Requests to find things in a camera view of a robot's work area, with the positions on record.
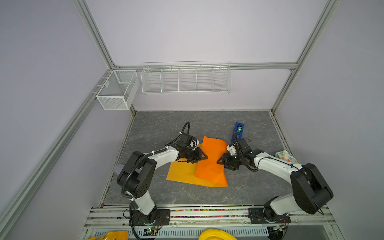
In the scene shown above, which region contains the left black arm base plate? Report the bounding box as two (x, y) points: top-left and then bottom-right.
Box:
(130, 209), (171, 226)

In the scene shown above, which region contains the yellow plastic bag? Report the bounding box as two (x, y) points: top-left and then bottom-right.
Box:
(88, 231), (129, 240)

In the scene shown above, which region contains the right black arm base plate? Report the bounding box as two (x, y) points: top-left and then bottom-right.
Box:
(248, 208), (291, 224)

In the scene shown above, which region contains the colourful tissue box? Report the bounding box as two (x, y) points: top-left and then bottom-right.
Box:
(274, 150), (298, 164)

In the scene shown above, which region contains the yellow hard hat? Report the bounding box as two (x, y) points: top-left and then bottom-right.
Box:
(199, 229), (237, 240)

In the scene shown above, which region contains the blue tape dispenser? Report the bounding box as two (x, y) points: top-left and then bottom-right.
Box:
(231, 123), (244, 143)

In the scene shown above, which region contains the white mesh square basket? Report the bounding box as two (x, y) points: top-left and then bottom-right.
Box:
(97, 70), (140, 111)

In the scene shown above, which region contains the long white wire basket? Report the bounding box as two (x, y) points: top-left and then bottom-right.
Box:
(141, 61), (232, 94)

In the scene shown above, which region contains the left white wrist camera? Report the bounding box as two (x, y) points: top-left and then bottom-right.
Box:
(190, 137), (200, 149)

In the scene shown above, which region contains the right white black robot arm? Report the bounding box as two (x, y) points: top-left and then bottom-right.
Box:
(217, 138), (334, 223)

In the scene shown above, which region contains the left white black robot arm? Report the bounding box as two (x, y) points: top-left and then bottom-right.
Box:
(114, 122), (208, 224)

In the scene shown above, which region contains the grey cloth at left edge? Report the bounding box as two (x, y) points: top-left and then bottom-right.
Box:
(114, 163), (125, 176)

